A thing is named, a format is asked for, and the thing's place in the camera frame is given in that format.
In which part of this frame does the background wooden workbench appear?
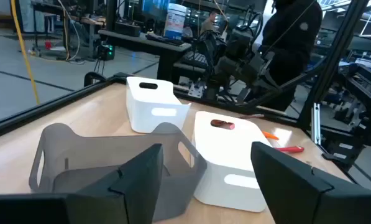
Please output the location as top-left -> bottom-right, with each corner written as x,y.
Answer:
32,0 -> 107,62

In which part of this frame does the red silicone spoon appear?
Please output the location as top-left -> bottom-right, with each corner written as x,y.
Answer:
274,146 -> 305,154

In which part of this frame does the grey translucent plastic bin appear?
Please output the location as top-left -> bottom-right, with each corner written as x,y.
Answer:
29,122 -> 208,222

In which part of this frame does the orange spoon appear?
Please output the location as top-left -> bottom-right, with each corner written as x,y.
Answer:
262,131 -> 280,141

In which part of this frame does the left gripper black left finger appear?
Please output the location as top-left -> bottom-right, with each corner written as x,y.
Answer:
65,142 -> 165,224

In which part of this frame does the thin yellow hanging cable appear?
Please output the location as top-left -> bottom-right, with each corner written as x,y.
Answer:
57,0 -> 80,62

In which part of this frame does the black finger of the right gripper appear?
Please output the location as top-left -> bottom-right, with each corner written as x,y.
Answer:
236,86 -> 250,104
264,70 -> 281,91

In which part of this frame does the person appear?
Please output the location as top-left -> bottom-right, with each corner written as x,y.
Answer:
259,0 -> 324,112
199,11 -> 219,35

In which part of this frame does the yellow hanging cord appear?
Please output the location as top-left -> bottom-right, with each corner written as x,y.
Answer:
10,0 -> 40,106

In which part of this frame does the brown wooden spoon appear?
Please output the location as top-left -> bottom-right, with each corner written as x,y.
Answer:
238,113 -> 265,120

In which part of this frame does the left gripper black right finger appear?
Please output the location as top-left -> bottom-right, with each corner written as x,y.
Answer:
250,141 -> 334,224

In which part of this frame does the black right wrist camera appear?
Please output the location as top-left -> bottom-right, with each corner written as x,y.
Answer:
231,27 -> 255,52

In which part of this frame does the computer monitor on stand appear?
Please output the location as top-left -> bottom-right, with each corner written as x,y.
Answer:
141,0 -> 171,15

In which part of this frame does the grey computer desk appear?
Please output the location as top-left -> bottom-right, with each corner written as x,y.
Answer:
97,29 -> 211,82

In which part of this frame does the white blue wipes tub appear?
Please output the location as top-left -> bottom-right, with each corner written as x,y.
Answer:
163,2 -> 188,40

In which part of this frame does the black box green light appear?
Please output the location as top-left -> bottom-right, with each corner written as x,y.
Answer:
93,43 -> 116,62

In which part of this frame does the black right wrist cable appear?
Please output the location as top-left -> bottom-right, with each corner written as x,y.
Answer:
246,11 -> 264,41

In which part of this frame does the silver metal strut plate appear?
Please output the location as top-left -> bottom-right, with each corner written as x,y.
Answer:
311,103 -> 321,146

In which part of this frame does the black backlit keyboard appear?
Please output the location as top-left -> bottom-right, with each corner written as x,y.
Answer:
182,51 -> 210,69

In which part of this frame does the white plastic handled bin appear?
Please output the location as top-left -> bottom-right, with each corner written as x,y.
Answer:
125,76 -> 192,134
191,111 -> 273,213

